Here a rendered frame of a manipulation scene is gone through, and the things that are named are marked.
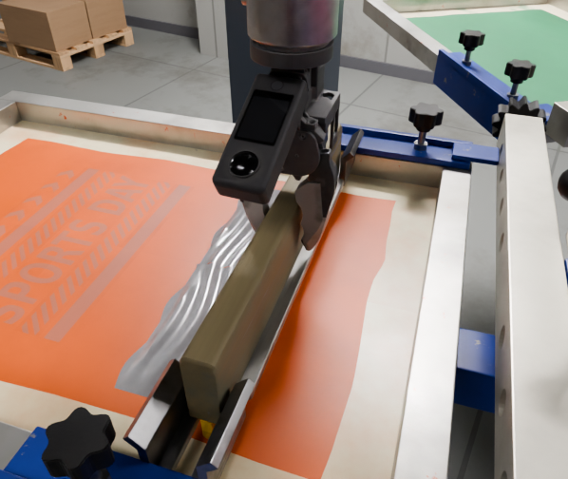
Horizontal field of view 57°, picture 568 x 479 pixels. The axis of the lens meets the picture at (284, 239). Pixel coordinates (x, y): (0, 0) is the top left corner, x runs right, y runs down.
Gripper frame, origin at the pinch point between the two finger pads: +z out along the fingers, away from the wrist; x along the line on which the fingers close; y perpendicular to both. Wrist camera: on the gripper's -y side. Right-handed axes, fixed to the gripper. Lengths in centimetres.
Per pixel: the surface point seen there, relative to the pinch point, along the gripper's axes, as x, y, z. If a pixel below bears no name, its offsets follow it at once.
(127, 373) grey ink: 10.1, -16.4, 6.0
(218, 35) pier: 149, 313, 86
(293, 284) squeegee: -2.3, -4.0, 2.3
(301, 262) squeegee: -2.1, -0.5, 2.3
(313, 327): -5.0, -5.4, 6.3
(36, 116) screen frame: 53, 25, 5
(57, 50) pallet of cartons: 246, 257, 89
